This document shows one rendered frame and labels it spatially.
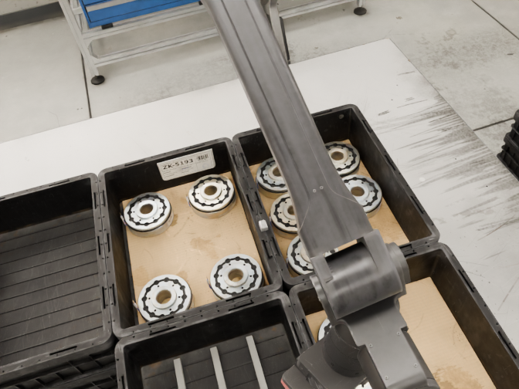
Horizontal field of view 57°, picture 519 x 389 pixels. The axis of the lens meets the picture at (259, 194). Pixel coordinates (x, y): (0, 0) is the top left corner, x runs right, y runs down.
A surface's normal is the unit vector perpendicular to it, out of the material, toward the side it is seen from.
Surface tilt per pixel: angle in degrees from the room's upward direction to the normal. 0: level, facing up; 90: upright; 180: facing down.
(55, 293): 0
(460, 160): 0
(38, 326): 0
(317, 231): 36
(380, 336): 13
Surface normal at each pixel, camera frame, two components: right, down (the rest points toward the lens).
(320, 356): 0.13, -0.75
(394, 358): -0.28, -0.58
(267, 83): -0.04, -0.05
